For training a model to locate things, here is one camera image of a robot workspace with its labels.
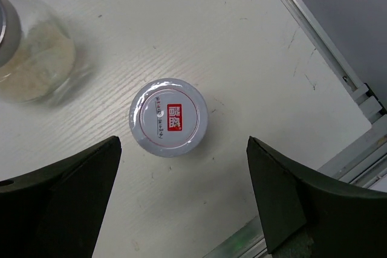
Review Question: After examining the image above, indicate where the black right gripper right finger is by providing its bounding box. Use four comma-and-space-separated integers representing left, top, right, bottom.
247, 137, 386, 257

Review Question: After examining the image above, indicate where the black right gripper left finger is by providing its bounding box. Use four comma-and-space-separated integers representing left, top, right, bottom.
1, 136, 121, 257

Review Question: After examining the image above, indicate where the white-lid seasoning jar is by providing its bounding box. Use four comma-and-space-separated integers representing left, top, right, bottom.
129, 78, 209, 158

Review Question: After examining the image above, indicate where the open round glass jar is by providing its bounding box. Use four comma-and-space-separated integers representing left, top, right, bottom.
1, 0, 76, 103

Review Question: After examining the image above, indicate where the aluminium table frame rail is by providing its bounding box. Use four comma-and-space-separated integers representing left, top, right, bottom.
210, 0, 386, 257

